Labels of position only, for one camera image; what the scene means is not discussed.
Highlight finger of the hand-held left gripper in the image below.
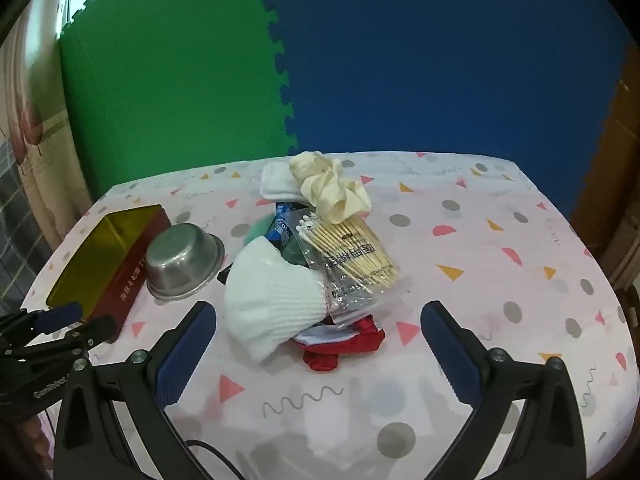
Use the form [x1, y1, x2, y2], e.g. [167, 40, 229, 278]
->
[0, 302, 83, 343]
[0, 315, 117, 362]

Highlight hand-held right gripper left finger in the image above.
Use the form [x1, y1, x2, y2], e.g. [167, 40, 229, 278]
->
[52, 301, 248, 480]

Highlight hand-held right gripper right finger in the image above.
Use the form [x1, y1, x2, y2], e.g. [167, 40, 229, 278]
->
[420, 301, 587, 480]

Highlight red box with gold inside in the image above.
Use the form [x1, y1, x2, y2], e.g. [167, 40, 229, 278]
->
[45, 204, 173, 343]

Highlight white knit glove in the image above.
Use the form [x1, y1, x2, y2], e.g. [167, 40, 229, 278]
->
[222, 236, 333, 365]

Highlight red and white cloth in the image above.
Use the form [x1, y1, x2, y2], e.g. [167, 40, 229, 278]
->
[295, 312, 386, 373]

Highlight clear bag of cotton swabs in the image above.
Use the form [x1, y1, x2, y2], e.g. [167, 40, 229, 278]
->
[292, 212, 401, 328]

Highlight blue snack packet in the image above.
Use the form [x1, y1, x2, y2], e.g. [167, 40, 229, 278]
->
[265, 201, 301, 246]

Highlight pink patterned tablecloth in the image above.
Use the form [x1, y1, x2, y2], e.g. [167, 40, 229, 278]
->
[17, 151, 640, 480]

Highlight steel bowl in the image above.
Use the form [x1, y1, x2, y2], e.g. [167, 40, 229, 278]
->
[145, 223, 226, 302]

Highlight teal fluffy scrunchie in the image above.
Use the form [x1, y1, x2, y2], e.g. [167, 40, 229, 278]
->
[243, 212, 278, 248]

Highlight white folded socks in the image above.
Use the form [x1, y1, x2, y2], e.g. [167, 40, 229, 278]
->
[259, 160, 312, 202]

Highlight floral printed curtain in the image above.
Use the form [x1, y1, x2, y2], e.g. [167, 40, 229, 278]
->
[0, 0, 106, 261]

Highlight cardboard box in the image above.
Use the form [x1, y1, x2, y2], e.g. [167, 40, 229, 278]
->
[602, 77, 640, 293]

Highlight brown foam mat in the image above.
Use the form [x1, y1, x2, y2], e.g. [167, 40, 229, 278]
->
[570, 45, 628, 248]

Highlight green foam mat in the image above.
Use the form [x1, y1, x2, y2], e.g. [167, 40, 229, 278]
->
[57, 0, 296, 201]

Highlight blue foam mat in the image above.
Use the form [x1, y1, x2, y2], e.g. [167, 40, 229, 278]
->
[255, 0, 631, 221]

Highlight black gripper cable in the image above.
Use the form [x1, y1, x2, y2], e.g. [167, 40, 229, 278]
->
[184, 439, 243, 480]

